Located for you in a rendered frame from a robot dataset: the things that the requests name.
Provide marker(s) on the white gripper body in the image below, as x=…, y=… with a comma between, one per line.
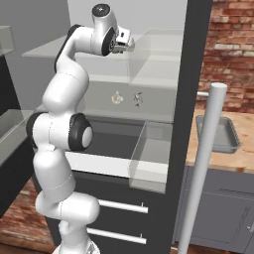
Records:
x=125, y=43

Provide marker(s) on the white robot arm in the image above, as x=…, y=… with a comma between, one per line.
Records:
x=58, y=109

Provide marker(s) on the white garlic bulb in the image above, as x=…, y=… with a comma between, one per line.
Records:
x=117, y=98

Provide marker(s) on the grey fish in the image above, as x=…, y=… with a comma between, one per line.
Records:
x=138, y=99

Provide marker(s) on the grey counter cupboard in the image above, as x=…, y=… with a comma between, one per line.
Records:
x=225, y=211

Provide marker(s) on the glass fridge shelf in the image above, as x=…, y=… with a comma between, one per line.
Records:
x=155, y=71

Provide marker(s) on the dark grey open fridge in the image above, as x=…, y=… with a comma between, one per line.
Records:
x=195, y=49

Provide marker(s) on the clear fridge bin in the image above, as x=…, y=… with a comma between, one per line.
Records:
x=150, y=158

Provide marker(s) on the dark fridge door with bins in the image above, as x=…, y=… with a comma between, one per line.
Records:
x=10, y=165

